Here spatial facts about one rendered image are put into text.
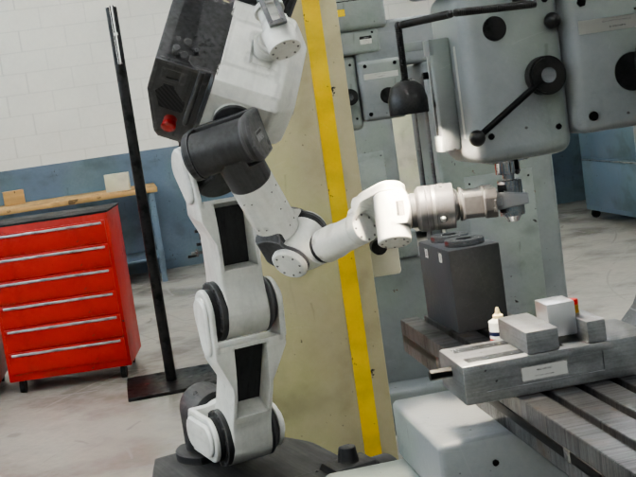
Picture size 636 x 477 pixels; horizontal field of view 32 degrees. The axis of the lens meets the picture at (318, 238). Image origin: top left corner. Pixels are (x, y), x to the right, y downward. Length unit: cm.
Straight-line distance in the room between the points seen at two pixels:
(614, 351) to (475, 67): 56
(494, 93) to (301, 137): 182
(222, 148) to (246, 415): 80
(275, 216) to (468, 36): 54
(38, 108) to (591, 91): 925
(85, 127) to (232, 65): 880
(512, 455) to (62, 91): 929
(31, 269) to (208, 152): 450
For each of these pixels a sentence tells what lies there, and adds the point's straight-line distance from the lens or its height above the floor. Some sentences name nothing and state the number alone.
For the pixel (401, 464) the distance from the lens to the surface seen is 229.
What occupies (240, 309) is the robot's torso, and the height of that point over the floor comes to 102.
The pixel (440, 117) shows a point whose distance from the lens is 207.
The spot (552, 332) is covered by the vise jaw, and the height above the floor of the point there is 102.
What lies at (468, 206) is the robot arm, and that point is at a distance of 209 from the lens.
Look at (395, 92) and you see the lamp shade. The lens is 199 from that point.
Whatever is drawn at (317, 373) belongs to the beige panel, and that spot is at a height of 52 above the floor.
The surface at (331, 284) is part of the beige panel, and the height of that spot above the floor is 83.
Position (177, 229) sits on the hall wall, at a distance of 1105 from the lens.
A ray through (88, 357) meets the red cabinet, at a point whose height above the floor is 17.
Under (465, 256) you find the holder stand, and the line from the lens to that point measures 244.
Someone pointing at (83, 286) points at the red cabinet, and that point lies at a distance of 654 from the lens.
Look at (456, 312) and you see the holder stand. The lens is 245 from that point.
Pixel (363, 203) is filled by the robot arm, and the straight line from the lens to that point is 216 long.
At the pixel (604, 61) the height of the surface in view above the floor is 147.
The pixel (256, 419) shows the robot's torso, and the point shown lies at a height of 73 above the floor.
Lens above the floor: 147
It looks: 7 degrees down
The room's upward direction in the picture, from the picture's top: 8 degrees counter-clockwise
